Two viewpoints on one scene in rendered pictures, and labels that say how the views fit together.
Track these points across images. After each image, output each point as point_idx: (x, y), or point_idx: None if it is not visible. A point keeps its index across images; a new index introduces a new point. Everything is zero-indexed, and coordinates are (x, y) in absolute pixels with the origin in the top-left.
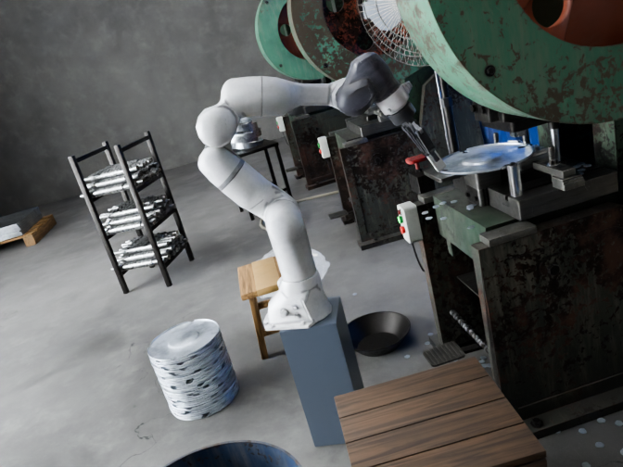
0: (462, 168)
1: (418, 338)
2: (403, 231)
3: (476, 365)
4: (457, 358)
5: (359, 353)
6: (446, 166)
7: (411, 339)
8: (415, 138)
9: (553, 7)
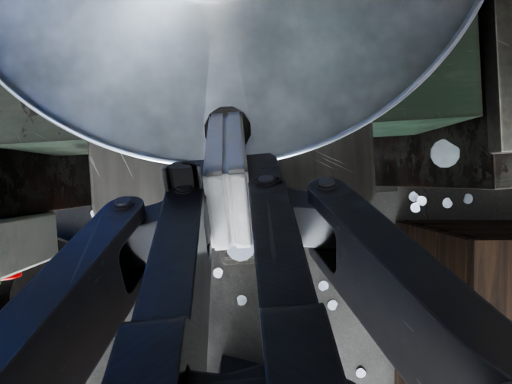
0: (289, 36)
1: (71, 224)
2: (20, 273)
3: (503, 248)
4: None
5: None
6: (241, 114)
7: (67, 238)
8: (205, 369)
9: None
